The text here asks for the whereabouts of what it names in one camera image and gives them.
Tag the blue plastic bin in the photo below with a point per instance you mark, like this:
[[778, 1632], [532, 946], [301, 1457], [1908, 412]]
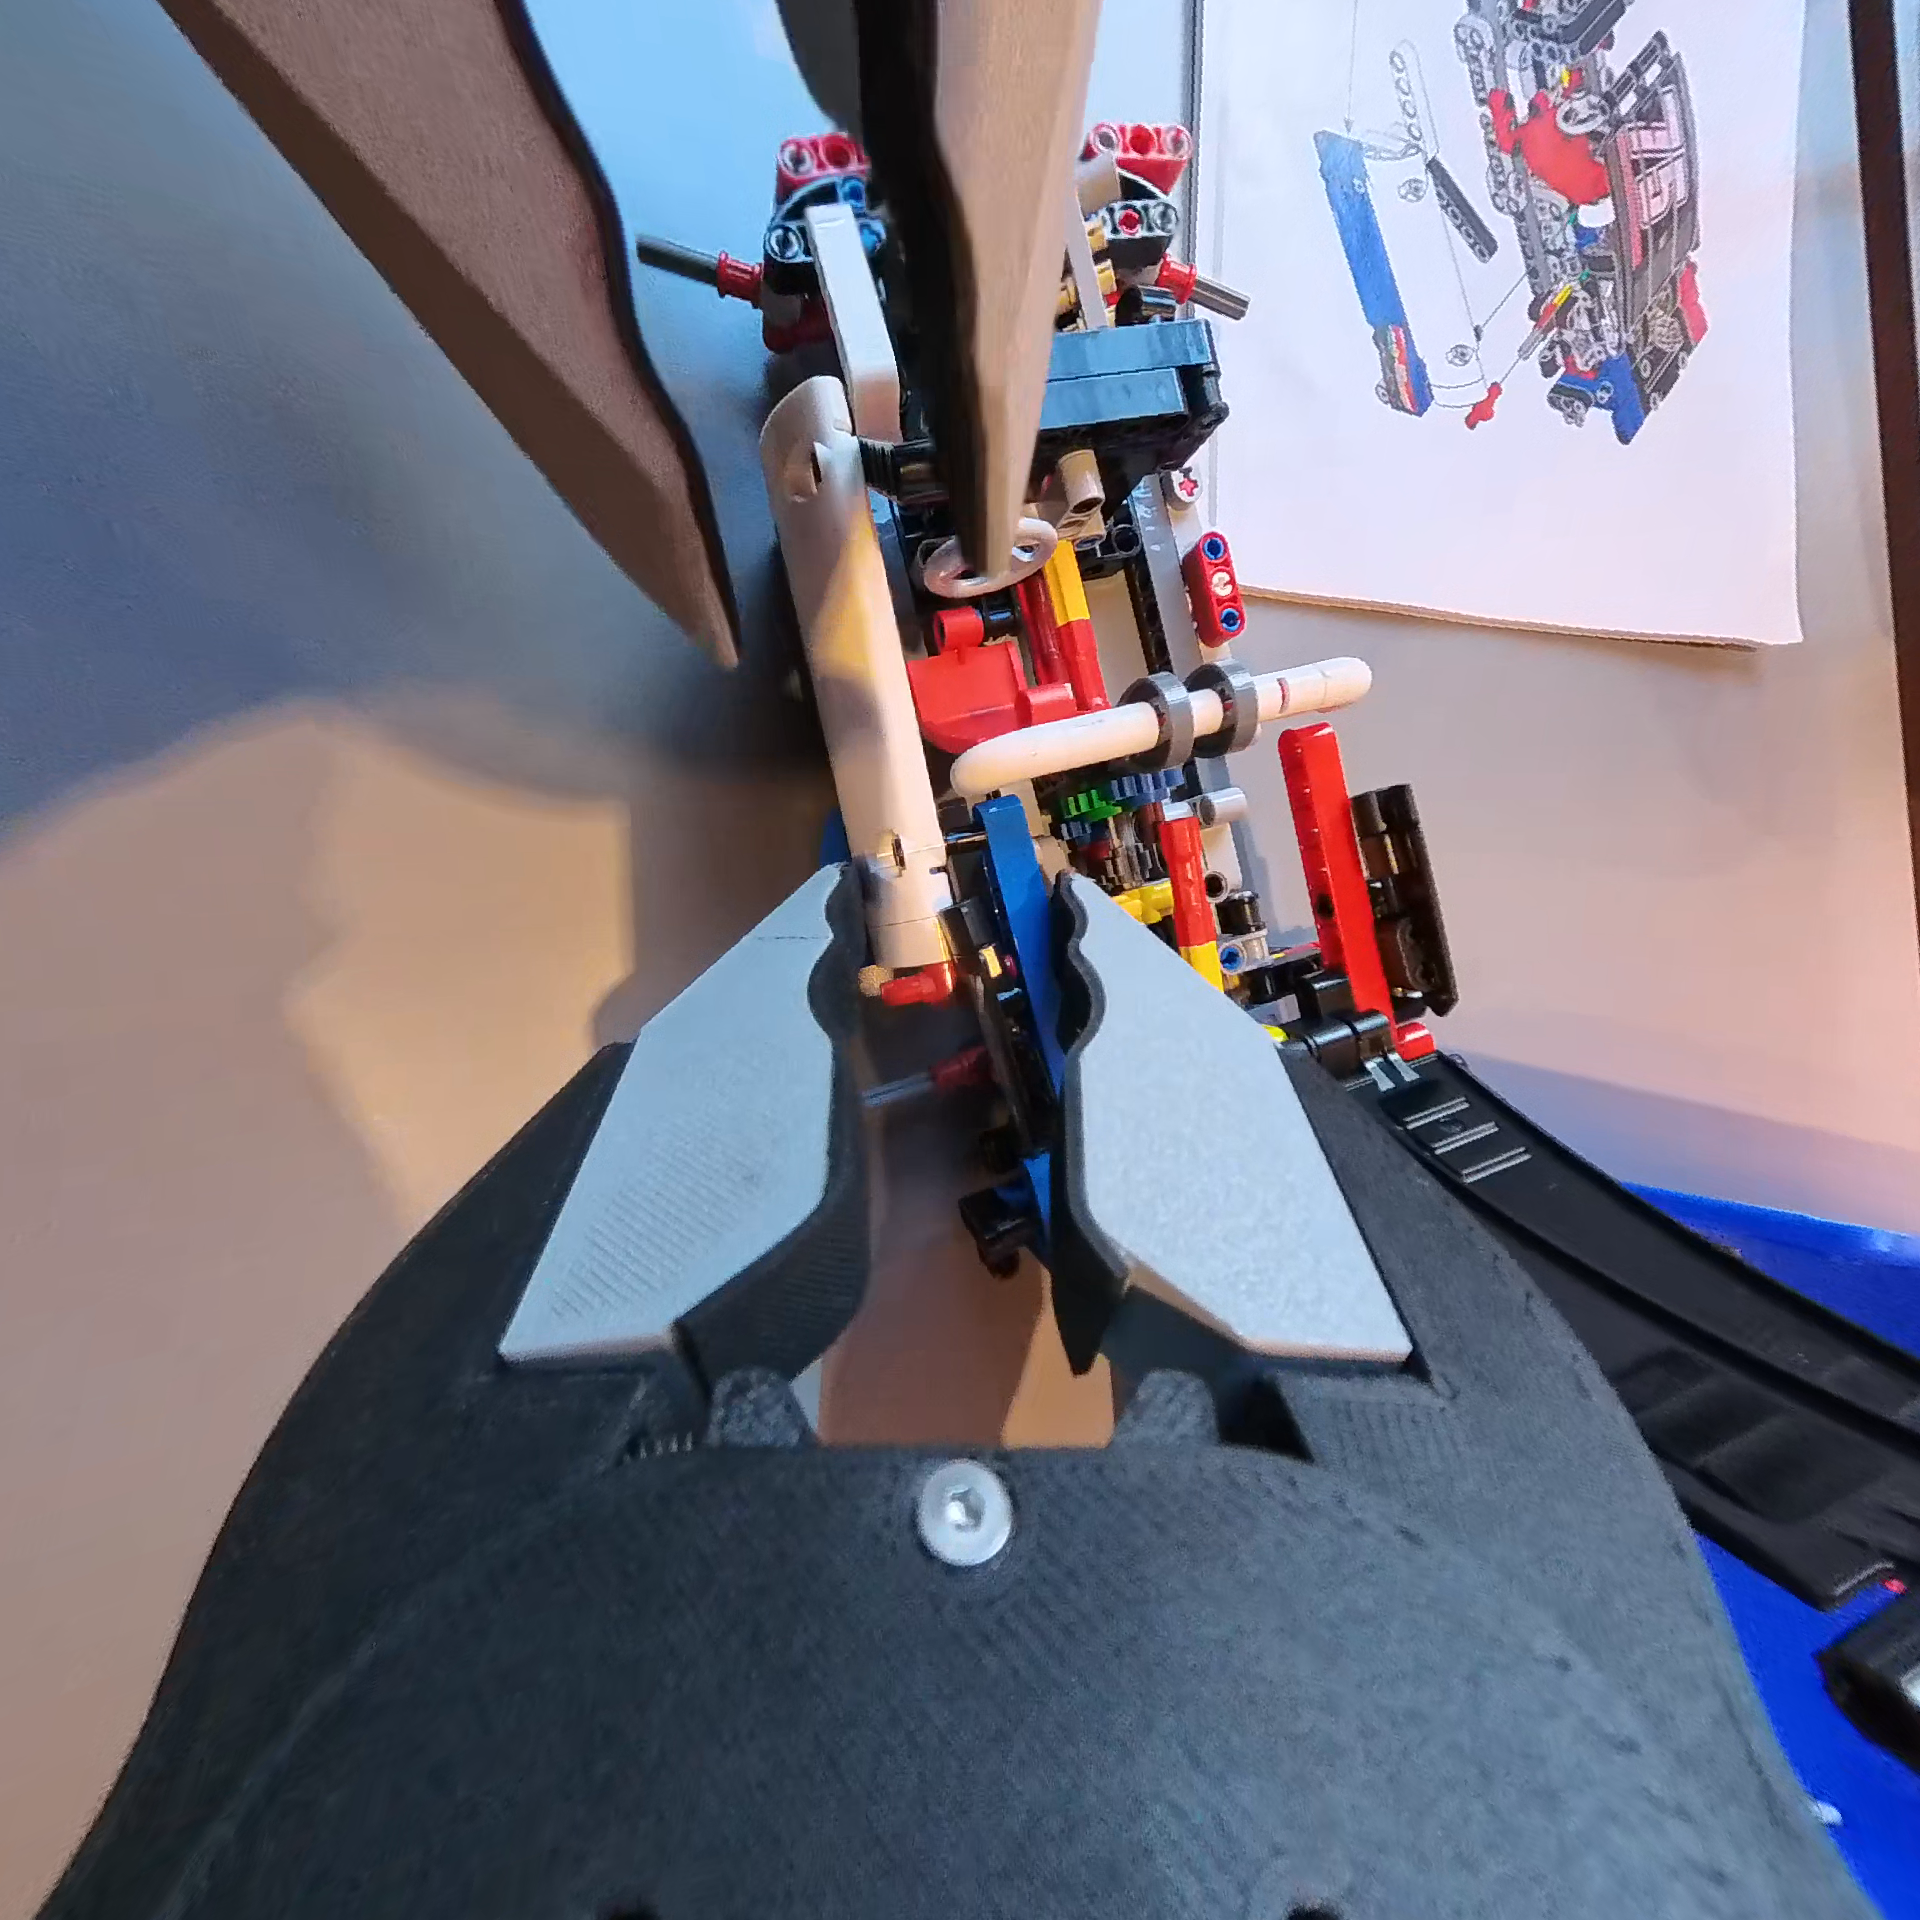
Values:
[[1844, 1244]]

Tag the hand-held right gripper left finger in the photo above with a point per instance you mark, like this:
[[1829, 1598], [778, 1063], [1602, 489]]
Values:
[[691, 1184]]

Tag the open instruction booklet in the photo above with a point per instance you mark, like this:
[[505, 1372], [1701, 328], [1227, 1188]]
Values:
[[1651, 525]]

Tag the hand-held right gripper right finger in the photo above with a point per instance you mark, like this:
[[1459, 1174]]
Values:
[[1215, 1184]]

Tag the grey desk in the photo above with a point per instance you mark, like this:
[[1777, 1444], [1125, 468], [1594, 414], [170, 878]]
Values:
[[300, 1050]]

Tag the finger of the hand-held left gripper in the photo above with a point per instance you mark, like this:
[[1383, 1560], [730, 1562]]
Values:
[[1004, 224], [480, 224]]

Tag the white blue brick panel assembly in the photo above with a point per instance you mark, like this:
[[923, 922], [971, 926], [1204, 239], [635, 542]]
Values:
[[856, 674]]

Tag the toy brick vehicle model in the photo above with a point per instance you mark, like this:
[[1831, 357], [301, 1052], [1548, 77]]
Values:
[[1328, 870]]

